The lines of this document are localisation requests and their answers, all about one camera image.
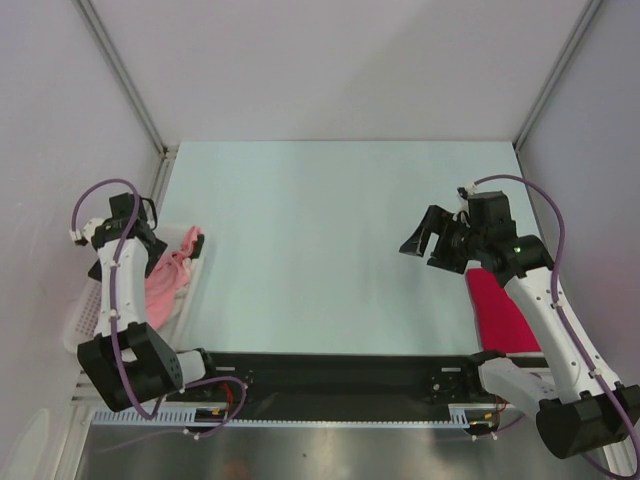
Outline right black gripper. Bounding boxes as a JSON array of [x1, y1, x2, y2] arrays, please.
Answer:
[[400, 204, 487, 274]]

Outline folded red t shirt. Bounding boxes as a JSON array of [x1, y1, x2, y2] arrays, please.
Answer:
[[465, 268, 541, 354]]

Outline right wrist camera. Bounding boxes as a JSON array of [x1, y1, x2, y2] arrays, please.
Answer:
[[467, 191, 516, 238]]

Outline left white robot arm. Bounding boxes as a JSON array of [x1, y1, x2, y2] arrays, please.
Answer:
[[77, 225, 221, 419]]

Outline pink t shirt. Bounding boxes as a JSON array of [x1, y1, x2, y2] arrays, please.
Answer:
[[145, 226, 204, 330]]

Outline white slotted cable duct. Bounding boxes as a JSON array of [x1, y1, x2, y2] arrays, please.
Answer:
[[92, 406, 496, 429]]

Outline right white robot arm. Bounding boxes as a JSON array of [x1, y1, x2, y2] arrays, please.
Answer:
[[399, 192, 639, 459]]

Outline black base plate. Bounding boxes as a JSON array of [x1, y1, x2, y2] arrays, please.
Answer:
[[169, 353, 501, 423]]

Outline white plastic basket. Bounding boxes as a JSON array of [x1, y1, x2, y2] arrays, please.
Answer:
[[62, 225, 208, 354]]

